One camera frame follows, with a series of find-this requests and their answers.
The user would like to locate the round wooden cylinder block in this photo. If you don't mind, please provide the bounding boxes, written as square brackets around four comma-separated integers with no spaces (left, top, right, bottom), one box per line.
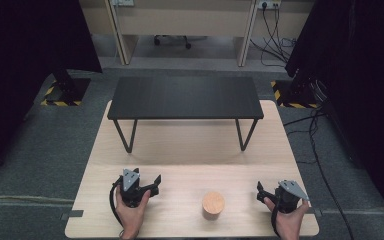
[201,191,226,221]

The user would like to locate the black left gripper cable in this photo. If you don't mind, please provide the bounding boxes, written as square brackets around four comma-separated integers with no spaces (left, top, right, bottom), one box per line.
[108,177,125,228]

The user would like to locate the black wall socket cables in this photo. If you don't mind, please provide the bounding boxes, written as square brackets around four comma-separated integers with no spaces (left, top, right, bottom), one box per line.
[249,3,298,68]

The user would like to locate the black stand with striped base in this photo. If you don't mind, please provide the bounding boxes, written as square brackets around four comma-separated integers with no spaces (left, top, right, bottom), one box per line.
[40,68,92,108]
[270,79,322,110]

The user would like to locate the long black floor cable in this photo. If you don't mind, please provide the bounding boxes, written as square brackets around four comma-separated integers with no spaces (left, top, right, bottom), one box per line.
[307,109,356,240]

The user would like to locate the person's right hand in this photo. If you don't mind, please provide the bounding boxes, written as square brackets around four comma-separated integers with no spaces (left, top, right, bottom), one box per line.
[264,197,311,240]

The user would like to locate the short black floor cable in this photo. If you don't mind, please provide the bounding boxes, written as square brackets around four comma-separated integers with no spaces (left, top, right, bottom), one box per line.
[282,111,325,128]

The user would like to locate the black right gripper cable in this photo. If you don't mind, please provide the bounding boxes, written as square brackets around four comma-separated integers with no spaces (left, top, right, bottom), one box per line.
[270,205,282,239]

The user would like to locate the white wall socket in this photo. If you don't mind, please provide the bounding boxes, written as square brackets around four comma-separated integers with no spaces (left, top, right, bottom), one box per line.
[256,0,283,10]

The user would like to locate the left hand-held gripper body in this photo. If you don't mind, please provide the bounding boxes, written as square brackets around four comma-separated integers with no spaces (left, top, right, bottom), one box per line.
[118,167,152,208]

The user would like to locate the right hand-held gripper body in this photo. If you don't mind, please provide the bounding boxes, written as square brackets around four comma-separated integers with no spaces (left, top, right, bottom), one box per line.
[274,179,311,215]

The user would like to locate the black low shelf table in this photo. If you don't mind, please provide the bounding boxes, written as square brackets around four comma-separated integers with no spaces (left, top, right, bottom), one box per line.
[106,76,265,155]

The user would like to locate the black office chair base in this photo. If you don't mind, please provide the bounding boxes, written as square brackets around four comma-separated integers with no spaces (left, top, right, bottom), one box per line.
[152,34,193,51]

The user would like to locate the dark curtain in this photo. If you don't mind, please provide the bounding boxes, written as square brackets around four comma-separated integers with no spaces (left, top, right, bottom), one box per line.
[0,0,103,188]
[284,0,384,222]

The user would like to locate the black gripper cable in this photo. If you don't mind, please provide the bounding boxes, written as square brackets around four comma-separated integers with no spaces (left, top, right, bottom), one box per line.
[270,205,282,239]
[108,177,125,228]

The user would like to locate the beige office desk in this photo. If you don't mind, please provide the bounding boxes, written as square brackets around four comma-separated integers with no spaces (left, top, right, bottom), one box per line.
[79,0,315,68]

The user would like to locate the person's left hand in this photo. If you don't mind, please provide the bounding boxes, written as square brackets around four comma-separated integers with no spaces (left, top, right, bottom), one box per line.
[115,189,152,233]

